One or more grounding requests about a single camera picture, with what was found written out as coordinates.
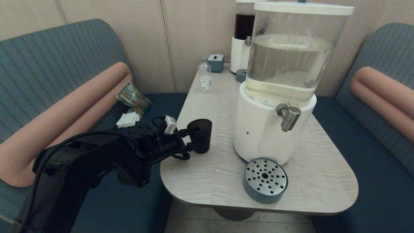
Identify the black plastic cup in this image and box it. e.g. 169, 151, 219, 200
187, 119, 212, 154

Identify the silver metal dispenser tap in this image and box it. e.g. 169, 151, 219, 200
276, 103, 302, 132

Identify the white paper napkin stack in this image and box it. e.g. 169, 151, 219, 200
116, 112, 141, 128

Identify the clear plastic bottle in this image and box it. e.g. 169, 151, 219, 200
199, 59, 212, 93

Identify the clear plastic snack packet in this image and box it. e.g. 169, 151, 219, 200
115, 82, 152, 117

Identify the clear water dispenser white base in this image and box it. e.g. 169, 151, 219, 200
234, 13, 350, 165

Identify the small blue tissue box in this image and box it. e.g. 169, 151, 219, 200
207, 54, 224, 73

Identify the round blue perforated drip tray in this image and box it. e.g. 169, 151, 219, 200
243, 158, 288, 204

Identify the dark drink dispenser white base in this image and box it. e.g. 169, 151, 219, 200
230, 0, 268, 74

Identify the pink bolster cushion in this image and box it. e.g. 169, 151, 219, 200
0, 62, 134, 187
349, 67, 414, 144

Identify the teal ribbed booth sofa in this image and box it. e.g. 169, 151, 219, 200
310, 23, 414, 233
0, 19, 188, 233

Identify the white dispenser lid blue knob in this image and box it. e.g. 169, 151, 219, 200
254, 0, 354, 16

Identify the thin black camera cable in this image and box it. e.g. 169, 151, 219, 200
151, 116, 191, 161

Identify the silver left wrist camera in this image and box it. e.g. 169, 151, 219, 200
164, 116, 177, 135

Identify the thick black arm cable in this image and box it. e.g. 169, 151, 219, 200
32, 131, 139, 175

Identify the table pedestal with base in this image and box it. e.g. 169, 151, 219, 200
212, 207, 259, 221

